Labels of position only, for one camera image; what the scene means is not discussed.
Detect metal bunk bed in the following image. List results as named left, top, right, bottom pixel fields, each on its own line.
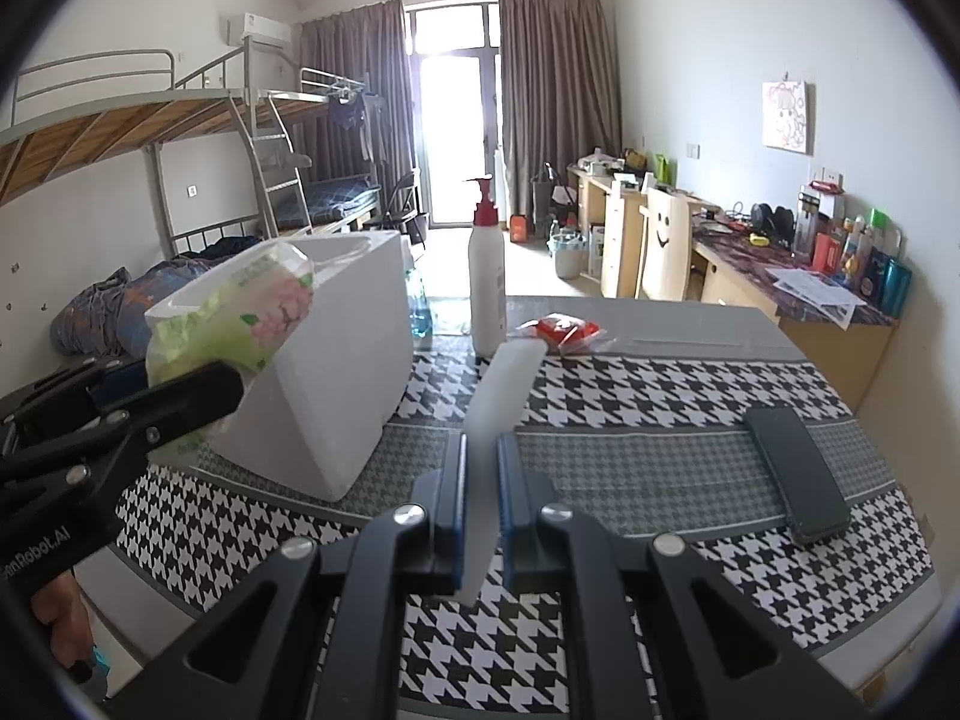
left=255, top=67, right=383, bottom=233
left=0, top=49, right=312, bottom=271

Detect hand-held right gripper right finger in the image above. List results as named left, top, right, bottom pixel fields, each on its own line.
left=495, top=431, right=871, bottom=720

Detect blue liquid bottle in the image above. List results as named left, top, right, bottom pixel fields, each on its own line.
left=405, top=270, right=434, bottom=352

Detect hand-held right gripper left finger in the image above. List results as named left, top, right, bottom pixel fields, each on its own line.
left=112, top=431, right=470, bottom=720

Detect wooden chair with smiley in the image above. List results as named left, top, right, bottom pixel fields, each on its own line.
left=636, top=187, right=695, bottom=302

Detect white foam box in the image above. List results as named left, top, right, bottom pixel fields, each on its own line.
left=146, top=231, right=415, bottom=502

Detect dark hanging clothes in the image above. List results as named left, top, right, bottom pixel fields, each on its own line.
left=330, top=90, right=383, bottom=162

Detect black smartphone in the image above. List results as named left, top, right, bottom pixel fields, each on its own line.
left=742, top=406, right=852, bottom=547

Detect red snack packet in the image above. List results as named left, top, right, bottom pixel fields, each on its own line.
left=510, top=313, right=605, bottom=355

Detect printed papers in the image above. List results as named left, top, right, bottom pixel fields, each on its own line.
left=772, top=266, right=867, bottom=331

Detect wooden desk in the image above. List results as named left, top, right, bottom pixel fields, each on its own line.
left=566, top=165, right=897, bottom=413

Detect wall picture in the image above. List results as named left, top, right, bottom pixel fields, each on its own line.
left=761, top=80, right=811, bottom=155

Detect white pump lotion bottle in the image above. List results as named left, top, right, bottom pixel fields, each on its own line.
left=466, top=178, right=508, bottom=359

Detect brown curtain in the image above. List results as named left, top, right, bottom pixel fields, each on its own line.
left=499, top=0, right=623, bottom=230
left=300, top=0, right=417, bottom=218

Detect houndstooth tablecloth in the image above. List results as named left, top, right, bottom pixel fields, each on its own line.
left=116, top=296, right=935, bottom=713

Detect green floral tissue pack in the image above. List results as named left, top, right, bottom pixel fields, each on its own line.
left=144, top=241, right=316, bottom=466

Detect person's left hand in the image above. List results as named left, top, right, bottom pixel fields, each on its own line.
left=34, top=571, right=95, bottom=680

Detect white air conditioner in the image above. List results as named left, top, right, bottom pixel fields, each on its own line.
left=220, top=13, right=292, bottom=46

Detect black folding chair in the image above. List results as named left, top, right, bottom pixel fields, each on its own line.
left=382, top=169, right=428, bottom=248

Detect row of toiletry bottles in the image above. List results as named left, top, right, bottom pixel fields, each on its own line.
left=795, top=184, right=914, bottom=318

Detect glass balcony door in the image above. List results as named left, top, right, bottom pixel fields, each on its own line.
left=405, top=4, right=503, bottom=226

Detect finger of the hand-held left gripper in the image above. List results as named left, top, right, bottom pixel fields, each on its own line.
left=19, top=364, right=247, bottom=466
left=0, top=358, right=147, bottom=428

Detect blue patterned quilt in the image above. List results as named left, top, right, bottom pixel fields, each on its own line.
left=51, top=255, right=233, bottom=357

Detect white bucket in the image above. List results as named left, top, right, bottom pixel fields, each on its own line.
left=551, top=229, right=587, bottom=280

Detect white soft sheet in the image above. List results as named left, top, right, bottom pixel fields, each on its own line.
left=459, top=340, right=548, bottom=608

